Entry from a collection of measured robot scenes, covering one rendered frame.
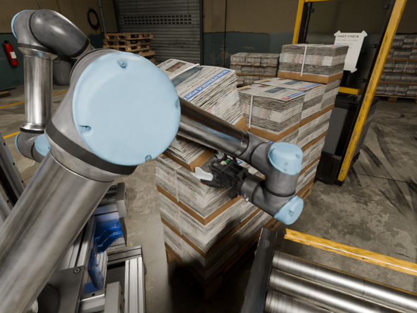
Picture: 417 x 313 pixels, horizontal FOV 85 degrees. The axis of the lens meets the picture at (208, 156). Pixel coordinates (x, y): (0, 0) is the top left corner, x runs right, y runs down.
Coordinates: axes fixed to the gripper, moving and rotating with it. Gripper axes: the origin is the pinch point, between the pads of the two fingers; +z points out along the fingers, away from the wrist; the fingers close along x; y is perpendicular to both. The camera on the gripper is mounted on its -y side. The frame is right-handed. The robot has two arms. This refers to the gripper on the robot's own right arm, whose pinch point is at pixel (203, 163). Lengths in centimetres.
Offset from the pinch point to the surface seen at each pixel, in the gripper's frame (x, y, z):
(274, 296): 15.7, -12.6, -38.6
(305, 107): -88, -36, 12
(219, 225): 2.1, -45.8, 5.7
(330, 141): -155, -122, 23
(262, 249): 7.3, -15.9, -28.1
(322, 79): -117, -32, 17
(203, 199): 3.7, -22.4, 6.1
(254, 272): 14.3, -13.2, -31.2
